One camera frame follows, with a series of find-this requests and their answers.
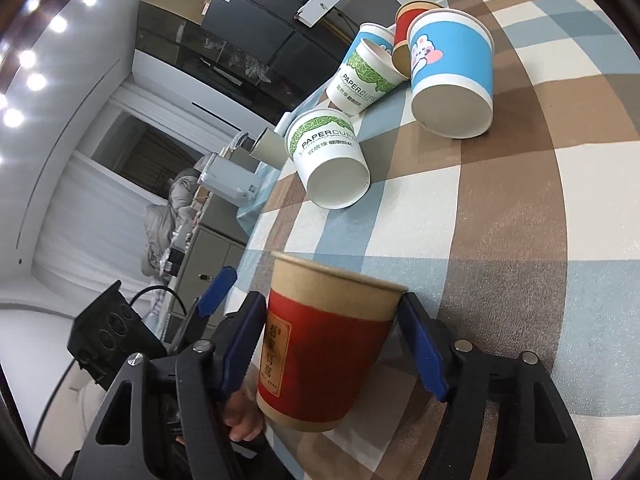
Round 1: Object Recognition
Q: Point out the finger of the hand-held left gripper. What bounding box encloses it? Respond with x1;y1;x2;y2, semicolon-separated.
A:
164;266;238;358

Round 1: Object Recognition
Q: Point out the black refrigerator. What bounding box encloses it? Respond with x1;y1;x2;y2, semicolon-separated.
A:
201;0;352;88

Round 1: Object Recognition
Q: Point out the white curtain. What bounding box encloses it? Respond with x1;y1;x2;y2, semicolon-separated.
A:
30;152;168;308

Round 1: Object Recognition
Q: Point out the checked tablecloth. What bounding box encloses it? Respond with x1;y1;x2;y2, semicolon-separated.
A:
235;0;640;480

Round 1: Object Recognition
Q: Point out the small blue and white paper cup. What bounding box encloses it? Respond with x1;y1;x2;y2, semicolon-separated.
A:
357;22;397;56

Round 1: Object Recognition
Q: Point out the black cable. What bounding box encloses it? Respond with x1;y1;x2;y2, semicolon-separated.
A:
129;285;187;318

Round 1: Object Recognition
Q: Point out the person's left hand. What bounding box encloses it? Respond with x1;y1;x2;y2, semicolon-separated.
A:
219;372;267;445

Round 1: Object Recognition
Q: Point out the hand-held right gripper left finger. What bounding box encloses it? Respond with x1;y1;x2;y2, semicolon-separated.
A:
75;291;301;480

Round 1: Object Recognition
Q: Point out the red and brown paper cup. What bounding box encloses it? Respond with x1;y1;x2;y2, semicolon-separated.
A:
391;2;445;80
256;251;410;433

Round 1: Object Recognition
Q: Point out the grey padded jacket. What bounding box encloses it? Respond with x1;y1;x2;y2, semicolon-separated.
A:
141;166;207;277

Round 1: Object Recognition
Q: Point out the large blue bunny paper cup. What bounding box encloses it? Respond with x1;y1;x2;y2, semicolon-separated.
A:
406;7;496;140

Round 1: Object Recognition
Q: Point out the grey metal cabinet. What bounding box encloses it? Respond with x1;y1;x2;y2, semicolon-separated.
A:
172;224;248;313

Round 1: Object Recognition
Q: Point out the white paper cup green print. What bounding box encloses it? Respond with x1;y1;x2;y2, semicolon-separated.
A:
285;107;371;211
325;37;411;116

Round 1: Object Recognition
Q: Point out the dark glass wall cabinet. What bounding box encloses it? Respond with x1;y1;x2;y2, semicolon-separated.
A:
136;0;281;111

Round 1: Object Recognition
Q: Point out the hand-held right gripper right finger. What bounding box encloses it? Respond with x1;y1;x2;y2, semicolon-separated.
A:
396;291;597;480

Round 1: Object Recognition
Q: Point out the row of ceiling lights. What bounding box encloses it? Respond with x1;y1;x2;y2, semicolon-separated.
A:
0;0;101;171

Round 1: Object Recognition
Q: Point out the white box device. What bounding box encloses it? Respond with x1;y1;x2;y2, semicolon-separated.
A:
198;154;263;206

